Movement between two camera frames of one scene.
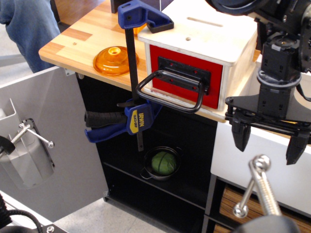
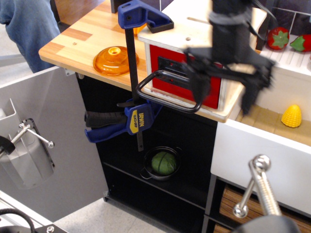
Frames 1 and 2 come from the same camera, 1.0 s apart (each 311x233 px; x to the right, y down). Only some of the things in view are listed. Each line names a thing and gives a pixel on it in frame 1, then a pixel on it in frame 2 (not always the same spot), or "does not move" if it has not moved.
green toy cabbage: [164, 163] does not move
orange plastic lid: [112, 60] does not move
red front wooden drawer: [182, 89] does not move
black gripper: [243, 111] -> [247, 63]
